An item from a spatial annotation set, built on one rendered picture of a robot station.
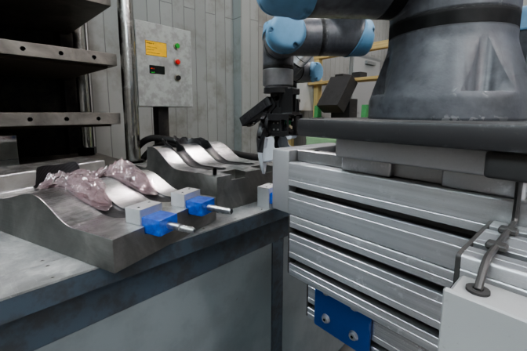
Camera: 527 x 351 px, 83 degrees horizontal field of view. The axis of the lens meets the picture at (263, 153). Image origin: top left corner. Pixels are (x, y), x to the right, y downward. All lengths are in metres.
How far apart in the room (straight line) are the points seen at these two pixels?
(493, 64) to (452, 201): 0.12
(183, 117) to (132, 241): 3.16
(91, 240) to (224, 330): 0.46
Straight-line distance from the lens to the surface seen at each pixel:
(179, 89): 1.67
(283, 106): 0.72
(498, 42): 0.34
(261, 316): 0.98
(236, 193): 0.78
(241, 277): 0.85
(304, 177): 0.40
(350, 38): 0.66
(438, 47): 0.33
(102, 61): 1.47
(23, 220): 0.73
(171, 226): 0.53
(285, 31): 0.62
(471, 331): 0.21
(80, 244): 0.59
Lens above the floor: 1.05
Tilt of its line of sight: 8 degrees down
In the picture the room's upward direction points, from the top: straight up
